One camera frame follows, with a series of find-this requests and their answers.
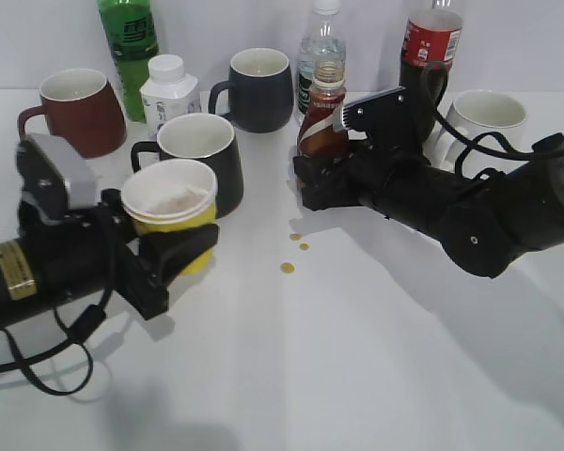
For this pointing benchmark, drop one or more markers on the black ceramic mug front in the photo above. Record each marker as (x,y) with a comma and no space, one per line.
(207,138)

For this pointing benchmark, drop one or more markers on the dark navy ceramic mug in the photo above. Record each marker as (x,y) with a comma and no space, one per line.
(259,90)

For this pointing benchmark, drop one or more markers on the dark red ceramic mug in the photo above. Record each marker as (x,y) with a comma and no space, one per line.
(80,105)

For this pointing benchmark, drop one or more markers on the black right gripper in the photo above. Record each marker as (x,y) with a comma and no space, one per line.
(397,181)

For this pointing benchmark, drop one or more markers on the white milk carton bottle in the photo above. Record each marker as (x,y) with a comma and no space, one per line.
(169,92)

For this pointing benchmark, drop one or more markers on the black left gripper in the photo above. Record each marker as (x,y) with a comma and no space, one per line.
(89,251)

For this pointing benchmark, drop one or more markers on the clear water bottle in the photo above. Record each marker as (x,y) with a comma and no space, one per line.
(321,39)

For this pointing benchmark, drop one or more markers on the cola bottle red label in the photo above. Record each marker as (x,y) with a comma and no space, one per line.
(432,33)

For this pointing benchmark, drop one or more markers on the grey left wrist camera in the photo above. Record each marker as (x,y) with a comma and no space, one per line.
(56,180)

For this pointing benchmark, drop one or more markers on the green soda bottle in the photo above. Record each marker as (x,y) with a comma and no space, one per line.
(132,40)

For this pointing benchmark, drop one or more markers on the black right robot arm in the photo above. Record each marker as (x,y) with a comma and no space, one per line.
(482,224)

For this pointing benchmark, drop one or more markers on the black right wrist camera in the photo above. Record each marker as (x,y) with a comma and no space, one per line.
(387,112)

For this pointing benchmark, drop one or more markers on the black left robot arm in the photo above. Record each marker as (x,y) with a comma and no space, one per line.
(20,270)

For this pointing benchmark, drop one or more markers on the white ceramic mug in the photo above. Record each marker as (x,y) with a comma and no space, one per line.
(472,113)

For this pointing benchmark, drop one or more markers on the yellow paper cup stack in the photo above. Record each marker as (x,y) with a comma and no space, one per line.
(171,195)

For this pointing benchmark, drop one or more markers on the Nescafe coffee bottle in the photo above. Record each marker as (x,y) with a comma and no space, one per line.
(317,137)

